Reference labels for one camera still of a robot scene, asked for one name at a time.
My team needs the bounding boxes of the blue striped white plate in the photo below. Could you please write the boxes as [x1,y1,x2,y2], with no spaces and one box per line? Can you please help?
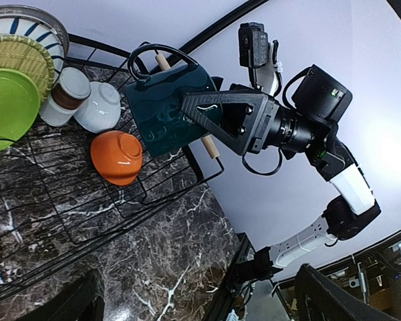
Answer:
[0,5,70,78]

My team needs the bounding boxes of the black wire dish rack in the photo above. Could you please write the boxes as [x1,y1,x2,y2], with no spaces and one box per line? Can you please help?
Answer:
[0,31,225,305]

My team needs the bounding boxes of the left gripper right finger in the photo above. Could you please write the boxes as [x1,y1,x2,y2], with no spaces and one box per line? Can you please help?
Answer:
[295,263,395,320]

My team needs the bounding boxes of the white brown-band cup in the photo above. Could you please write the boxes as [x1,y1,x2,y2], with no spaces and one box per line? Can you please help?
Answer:
[39,67,92,126]

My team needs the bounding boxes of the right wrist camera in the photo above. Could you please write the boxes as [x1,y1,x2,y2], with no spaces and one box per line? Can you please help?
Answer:
[238,22,280,82]

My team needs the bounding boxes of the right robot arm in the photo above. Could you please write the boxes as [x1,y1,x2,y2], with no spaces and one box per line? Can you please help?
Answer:
[180,66,381,284]

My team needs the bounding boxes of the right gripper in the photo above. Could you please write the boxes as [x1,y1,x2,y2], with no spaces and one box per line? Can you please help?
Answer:
[180,90,280,156]

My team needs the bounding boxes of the dark green mug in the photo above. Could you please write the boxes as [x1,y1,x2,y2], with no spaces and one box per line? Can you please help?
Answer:
[124,43,217,158]

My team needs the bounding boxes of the orange bowl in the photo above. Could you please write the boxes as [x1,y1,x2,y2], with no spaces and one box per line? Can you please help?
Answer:
[90,130,143,186]

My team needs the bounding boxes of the yellow woven plate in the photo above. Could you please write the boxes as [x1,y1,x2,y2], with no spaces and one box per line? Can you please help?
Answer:
[0,35,55,102]

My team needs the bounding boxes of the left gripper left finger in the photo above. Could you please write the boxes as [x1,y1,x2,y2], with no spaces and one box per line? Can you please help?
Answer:
[15,268,104,320]

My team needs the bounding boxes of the white ceramic bowl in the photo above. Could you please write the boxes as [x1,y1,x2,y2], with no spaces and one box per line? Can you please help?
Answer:
[74,81,121,134]

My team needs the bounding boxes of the green plastic plate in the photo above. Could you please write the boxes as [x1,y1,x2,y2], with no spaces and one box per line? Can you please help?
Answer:
[0,68,41,151]

